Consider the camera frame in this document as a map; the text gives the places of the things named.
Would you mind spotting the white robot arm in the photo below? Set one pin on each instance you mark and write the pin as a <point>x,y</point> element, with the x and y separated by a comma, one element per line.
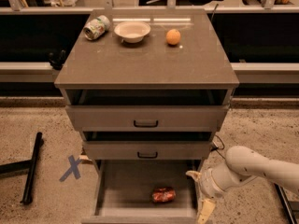
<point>241,166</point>

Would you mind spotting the orange fruit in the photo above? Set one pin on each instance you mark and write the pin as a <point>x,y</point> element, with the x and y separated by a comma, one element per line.
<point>173,37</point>

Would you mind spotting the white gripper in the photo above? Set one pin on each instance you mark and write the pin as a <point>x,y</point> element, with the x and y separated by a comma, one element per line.
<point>206,183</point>

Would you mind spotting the grey middle drawer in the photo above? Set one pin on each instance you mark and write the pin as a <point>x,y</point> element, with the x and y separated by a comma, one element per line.
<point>147,145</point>

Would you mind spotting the red coke can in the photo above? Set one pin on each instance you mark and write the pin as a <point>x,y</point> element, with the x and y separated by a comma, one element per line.
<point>163,195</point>

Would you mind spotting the black stand leg left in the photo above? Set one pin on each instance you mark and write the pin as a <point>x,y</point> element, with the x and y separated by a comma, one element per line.
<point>29,166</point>

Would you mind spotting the blue tape cross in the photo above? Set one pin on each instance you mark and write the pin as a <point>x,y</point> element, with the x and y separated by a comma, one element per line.
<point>72,170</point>

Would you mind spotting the black clamp on rail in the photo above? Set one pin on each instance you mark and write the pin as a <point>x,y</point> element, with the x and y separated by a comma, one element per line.
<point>57,60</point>

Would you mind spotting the white bowl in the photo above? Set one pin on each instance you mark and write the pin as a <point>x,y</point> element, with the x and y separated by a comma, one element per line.
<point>132,31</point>

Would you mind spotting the grey open bottom drawer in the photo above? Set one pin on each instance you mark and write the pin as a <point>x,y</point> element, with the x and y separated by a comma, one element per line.
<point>124,188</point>

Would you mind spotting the green white soda can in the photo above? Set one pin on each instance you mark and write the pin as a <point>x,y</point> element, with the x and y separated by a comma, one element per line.
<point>96,27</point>

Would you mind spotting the grey drawer cabinet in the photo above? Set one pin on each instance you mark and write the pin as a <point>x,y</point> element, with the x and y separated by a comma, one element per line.
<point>197,62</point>

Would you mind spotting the grey top drawer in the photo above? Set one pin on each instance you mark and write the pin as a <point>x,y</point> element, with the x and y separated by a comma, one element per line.
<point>149,110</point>

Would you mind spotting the black stand leg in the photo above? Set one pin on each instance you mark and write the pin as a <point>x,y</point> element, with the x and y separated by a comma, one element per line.
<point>29,166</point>
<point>290,208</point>

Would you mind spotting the black stand leg right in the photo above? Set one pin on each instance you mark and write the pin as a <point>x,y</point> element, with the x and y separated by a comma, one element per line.
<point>290,208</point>

